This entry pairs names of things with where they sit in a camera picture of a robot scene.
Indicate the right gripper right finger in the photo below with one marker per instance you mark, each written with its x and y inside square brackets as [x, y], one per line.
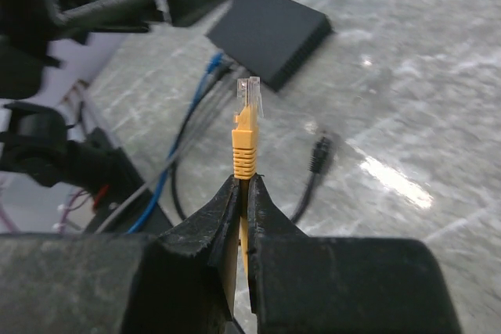
[304, 284]

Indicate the black network switch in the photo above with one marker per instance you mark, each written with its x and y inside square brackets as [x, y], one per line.
[272, 39]

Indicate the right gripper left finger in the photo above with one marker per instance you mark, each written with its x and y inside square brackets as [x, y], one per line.
[182, 281]

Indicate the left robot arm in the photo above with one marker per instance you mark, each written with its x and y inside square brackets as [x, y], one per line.
[54, 133]

